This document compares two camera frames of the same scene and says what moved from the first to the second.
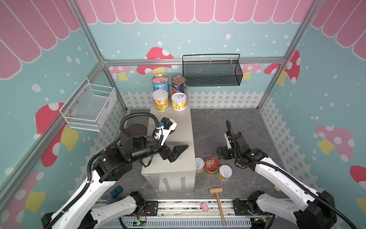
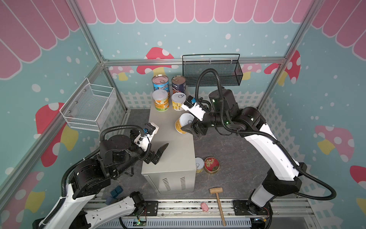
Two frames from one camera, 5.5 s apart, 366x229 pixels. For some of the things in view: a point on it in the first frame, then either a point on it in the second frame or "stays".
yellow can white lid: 199,164 stays
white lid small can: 179,101 stays
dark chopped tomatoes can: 178,84 stays
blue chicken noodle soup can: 161,82 stays
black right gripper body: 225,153 to 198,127
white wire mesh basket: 91,107 stays
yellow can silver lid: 225,172 to 185,119
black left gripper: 177,150 to 155,159
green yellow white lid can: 161,98 stays
